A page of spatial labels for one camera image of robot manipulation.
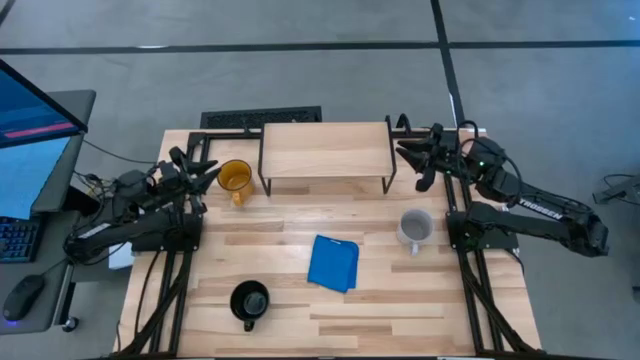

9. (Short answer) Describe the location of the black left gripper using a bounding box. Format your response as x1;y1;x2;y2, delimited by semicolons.
158;146;222;214

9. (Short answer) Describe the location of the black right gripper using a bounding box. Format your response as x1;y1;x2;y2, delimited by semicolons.
395;122;460;194

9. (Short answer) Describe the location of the amber glass mug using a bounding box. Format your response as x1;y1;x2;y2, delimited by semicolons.
216;158;256;207

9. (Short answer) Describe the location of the grey ceramic mug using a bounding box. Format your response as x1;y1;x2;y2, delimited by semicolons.
395;208;435;257

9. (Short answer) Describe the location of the black mug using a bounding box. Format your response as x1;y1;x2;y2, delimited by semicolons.
229;279;271;333

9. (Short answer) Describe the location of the wooden shelf with black legs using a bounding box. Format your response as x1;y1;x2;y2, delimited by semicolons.
257;115;399;197

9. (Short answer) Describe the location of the white box under desk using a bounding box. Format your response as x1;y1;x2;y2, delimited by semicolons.
108;234;135;271

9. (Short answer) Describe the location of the folded blue cloth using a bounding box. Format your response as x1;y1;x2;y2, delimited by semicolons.
306;234;361;294

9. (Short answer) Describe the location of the grey computer desk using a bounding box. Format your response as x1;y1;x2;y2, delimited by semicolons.
0;89;97;336

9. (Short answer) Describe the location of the computer monitor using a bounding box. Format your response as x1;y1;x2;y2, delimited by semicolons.
0;58;90;221

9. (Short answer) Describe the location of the backlit black keyboard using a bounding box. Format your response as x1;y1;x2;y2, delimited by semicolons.
0;215;41;265

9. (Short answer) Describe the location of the black computer mouse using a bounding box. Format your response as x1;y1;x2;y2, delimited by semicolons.
2;273;46;322

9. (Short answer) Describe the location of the black metal table frame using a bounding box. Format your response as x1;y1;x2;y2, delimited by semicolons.
112;113;546;360

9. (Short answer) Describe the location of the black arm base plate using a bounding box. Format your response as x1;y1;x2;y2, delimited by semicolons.
446;209;520;252
132;209;204;253

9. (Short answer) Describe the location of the cable bundle beside desk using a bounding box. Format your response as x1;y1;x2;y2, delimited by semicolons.
73;138;157;201

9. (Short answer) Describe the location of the black device with cables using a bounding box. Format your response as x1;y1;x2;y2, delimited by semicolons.
592;172;640;206

